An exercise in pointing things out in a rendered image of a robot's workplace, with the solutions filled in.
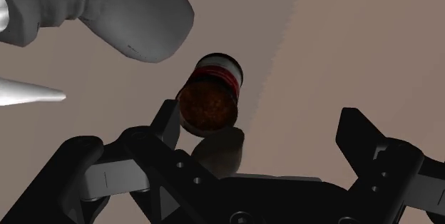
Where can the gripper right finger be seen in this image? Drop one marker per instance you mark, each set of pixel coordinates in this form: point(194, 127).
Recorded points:
point(379, 167)

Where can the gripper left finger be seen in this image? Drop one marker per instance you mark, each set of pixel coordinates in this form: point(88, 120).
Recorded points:
point(146, 153)

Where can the red banded jar brown lid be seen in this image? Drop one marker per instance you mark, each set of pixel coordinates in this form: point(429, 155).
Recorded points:
point(208, 106)

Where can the white pointed object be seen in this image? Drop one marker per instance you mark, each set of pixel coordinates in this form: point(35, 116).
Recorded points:
point(24, 93)

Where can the grey rounded bulky object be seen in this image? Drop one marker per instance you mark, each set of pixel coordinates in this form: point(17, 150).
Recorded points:
point(132, 11)

